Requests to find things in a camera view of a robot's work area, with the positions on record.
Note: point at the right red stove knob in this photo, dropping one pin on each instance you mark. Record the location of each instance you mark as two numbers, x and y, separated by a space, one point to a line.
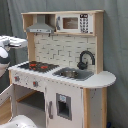
35 83

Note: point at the red stove knob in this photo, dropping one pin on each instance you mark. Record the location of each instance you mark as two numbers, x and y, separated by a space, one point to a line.
16 78
35 83

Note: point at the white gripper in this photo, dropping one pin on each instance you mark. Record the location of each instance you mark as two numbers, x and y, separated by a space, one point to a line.
12 42

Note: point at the black toy faucet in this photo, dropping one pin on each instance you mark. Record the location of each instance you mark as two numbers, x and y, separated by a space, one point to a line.
83 63

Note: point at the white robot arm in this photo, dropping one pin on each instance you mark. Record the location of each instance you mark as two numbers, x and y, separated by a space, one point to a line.
19 121

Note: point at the grey range hood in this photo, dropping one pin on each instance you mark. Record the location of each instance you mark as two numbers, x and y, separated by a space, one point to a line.
41 26

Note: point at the wooden toy kitchen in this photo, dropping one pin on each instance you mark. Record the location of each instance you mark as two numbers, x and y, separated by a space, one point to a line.
63 50

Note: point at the left red stove knob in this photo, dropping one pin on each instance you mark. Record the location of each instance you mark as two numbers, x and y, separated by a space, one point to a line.
16 78

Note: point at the black stove top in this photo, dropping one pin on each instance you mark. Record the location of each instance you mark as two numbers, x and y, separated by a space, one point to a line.
38 66

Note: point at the grey toy sink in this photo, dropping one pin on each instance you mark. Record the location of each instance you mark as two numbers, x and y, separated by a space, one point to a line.
74 74

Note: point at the white microwave door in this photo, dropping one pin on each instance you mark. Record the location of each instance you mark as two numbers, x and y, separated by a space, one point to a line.
68 23

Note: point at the white oven door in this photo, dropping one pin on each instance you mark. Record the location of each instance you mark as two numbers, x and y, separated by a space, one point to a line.
7 93

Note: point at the white cabinet door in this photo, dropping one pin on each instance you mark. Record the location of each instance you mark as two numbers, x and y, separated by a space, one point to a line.
64 106

